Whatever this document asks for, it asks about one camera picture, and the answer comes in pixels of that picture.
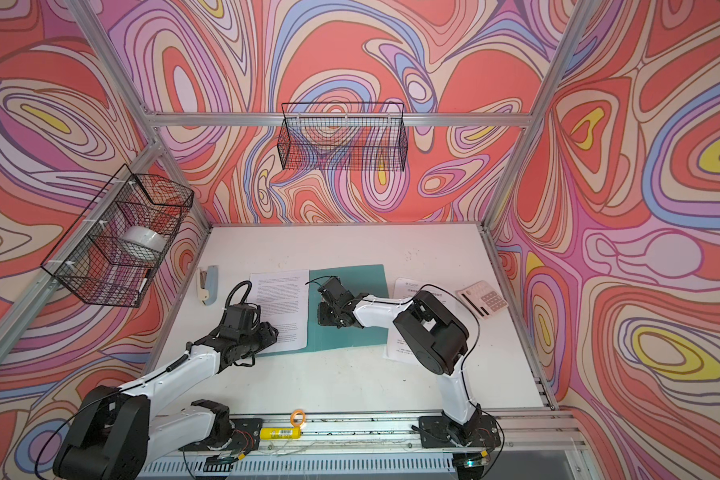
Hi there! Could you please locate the teal folder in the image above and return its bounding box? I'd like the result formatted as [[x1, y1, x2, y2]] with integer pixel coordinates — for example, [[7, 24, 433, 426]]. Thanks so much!
[[249, 264, 391, 356]]

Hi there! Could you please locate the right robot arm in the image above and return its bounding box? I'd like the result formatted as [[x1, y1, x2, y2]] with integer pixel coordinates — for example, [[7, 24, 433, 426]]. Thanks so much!
[[317, 276, 482, 447]]

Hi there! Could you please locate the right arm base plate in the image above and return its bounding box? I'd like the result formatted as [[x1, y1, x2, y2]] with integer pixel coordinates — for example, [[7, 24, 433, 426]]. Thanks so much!
[[411, 414, 502, 451]]

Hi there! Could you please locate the printed paper sheet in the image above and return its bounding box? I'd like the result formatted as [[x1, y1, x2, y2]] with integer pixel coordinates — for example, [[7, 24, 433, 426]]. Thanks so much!
[[381, 277, 445, 366], [248, 270, 310, 355]]

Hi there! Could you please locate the yellow cylinder with label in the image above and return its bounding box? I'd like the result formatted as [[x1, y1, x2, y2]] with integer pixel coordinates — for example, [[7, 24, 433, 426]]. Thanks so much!
[[259, 427, 302, 440]]

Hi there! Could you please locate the grey white stapler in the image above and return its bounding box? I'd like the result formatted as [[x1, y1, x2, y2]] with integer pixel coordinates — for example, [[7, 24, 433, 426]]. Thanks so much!
[[197, 265, 219, 306]]

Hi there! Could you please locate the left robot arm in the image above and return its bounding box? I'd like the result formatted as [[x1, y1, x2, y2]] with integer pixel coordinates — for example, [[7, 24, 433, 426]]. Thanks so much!
[[52, 303, 279, 479]]

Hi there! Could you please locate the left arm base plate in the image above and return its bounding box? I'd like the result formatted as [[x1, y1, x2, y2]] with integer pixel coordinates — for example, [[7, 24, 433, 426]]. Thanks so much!
[[179, 417, 263, 454]]

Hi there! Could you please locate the white pink calculator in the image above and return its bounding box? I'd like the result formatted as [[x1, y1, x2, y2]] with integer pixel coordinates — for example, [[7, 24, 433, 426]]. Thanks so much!
[[456, 281, 508, 319]]

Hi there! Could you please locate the black wire basket back wall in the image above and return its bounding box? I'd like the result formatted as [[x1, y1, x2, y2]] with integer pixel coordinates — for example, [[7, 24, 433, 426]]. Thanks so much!
[[277, 101, 408, 172]]

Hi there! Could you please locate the black wire basket wall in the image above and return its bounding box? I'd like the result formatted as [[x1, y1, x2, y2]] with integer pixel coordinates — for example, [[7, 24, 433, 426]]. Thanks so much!
[[41, 165, 194, 308], [277, 101, 408, 172]]

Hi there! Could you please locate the black wire basket left wall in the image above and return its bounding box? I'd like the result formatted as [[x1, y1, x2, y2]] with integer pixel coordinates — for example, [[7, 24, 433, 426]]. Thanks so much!
[[41, 165, 194, 308]]

